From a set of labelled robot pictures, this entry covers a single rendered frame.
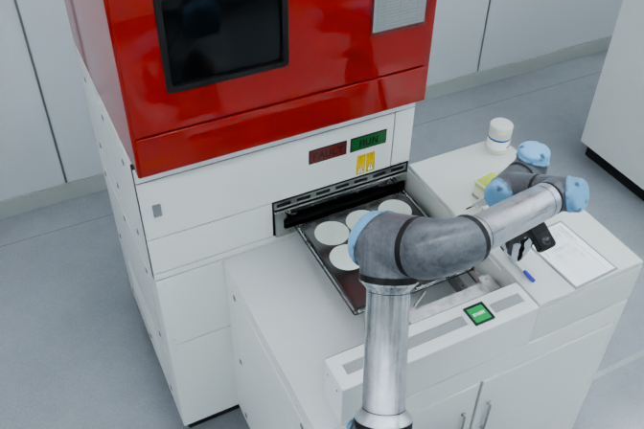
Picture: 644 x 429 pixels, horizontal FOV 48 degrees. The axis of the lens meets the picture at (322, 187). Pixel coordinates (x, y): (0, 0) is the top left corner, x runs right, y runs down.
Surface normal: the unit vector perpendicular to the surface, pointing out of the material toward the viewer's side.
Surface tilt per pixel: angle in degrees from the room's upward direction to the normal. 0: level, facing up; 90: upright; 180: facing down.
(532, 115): 0
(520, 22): 90
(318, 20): 90
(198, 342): 90
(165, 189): 90
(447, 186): 0
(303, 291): 0
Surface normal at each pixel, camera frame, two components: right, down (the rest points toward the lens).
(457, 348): 0.44, 0.58
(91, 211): 0.01, -0.76
